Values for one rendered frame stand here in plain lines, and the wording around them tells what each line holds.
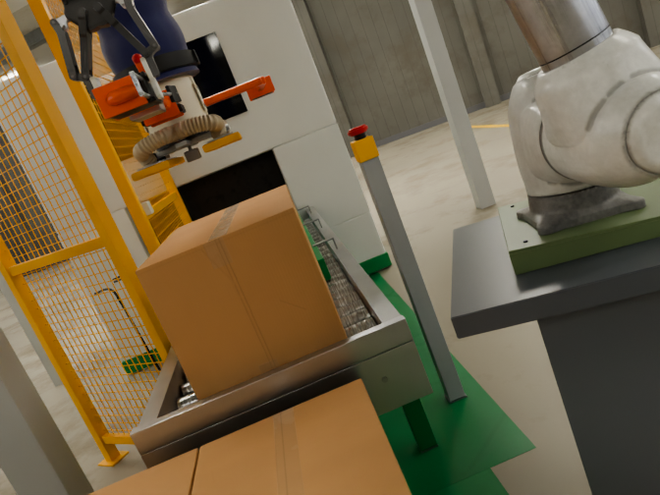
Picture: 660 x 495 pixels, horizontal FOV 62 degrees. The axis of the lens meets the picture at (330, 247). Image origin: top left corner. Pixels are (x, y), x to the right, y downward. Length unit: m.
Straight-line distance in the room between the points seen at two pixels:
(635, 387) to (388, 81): 11.19
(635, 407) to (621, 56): 0.63
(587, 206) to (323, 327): 0.67
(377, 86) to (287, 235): 10.88
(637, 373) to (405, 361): 0.51
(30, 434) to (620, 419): 1.87
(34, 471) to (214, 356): 1.13
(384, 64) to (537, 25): 11.26
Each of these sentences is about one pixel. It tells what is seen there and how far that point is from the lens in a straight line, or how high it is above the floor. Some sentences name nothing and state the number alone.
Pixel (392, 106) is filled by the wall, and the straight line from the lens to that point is 12.11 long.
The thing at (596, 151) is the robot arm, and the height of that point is 0.94.
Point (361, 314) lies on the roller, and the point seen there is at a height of 0.54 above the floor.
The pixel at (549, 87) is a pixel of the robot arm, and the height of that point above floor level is 1.04.
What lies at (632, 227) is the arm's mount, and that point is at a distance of 1.01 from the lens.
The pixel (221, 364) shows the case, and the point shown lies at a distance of 1.41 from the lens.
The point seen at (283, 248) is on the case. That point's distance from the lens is 1.31.
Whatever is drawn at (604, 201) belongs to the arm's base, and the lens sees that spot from 1.07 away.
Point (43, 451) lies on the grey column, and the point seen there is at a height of 0.39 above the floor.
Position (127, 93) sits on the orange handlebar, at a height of 1.26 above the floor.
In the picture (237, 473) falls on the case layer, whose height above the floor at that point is 0.54.
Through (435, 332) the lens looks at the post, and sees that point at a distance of 2.00.
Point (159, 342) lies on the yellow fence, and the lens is 2.15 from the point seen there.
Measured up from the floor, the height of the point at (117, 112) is 1.25.
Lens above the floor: 1.13
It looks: 13 degrees down
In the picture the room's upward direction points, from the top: 22 degrees counter-clockwise
